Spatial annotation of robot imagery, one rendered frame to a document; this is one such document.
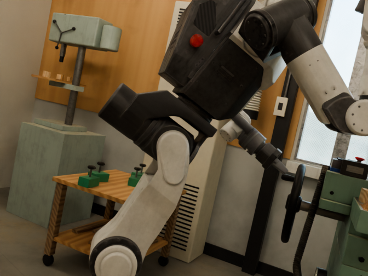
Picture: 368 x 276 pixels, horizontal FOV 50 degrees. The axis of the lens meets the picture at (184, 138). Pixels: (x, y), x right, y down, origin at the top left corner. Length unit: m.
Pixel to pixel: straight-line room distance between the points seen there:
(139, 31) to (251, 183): 1.54
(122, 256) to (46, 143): 2.05
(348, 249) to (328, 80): 0.57
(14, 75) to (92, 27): 1.03
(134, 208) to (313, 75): 0.57
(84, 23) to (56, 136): 0.86
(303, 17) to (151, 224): 0.65
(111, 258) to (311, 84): 0.66
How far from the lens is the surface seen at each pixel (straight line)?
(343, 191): 1.37
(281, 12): 0.92
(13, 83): 3.83
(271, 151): 1.51
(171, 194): 1.07
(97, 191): 2.20
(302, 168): 1.43
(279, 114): 2.80
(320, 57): 0.93
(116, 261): 1.09
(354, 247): 1.30
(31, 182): 3.17
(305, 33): 0.93
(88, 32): 3.11
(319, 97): 0.92
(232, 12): 1.03
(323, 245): 2.94
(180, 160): 1.04
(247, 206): 2.99
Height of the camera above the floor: 1.07
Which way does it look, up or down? 4 degrees down
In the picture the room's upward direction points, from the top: 12 degrees clockwise
